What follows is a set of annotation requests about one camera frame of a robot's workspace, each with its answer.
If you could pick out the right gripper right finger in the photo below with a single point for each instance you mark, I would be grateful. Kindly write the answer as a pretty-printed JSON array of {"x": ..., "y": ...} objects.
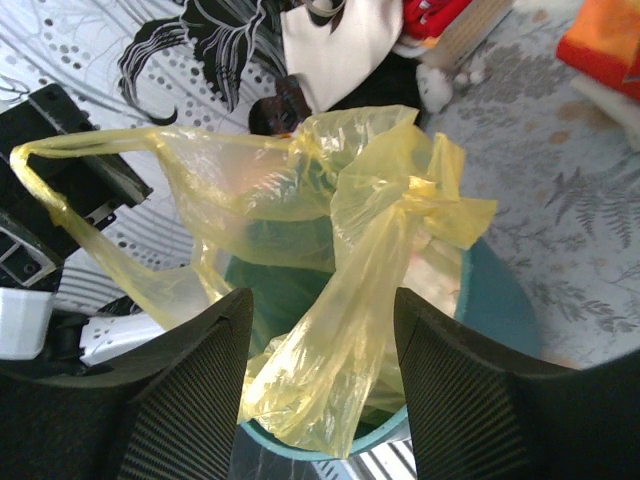
[{"x": 478, "y": 409}]

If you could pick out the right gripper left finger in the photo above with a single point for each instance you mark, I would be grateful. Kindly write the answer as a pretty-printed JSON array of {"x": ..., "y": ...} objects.
[{"x": 166, "y": 409}]

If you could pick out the brown patterned bag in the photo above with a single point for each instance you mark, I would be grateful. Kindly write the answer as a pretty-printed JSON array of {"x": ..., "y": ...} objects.
[{"x": 281, "y": 113}]

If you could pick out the yellow trash bag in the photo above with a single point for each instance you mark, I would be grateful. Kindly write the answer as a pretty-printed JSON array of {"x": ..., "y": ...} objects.
[{"x": 354, "y": 193}]

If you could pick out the cream canvas tote bag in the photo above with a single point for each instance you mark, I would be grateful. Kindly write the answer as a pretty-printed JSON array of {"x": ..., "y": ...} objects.
[{"x": 331, "y": 61}]

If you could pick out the teal trash bin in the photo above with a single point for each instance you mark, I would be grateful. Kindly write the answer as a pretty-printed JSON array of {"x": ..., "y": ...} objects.
[{"x": 491, "y": 300}]

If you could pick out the rainbow striped cloth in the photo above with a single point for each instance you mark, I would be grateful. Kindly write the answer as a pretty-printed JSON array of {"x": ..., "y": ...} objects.
[{"x": 603, "y": 44}]

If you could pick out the red cloth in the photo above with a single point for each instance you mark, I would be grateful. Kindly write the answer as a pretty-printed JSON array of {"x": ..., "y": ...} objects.
[{"x": 429, "y": 18}]

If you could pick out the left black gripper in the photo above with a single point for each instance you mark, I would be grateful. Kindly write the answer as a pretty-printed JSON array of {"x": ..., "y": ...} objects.
[{"x": 88, "y": 183}]

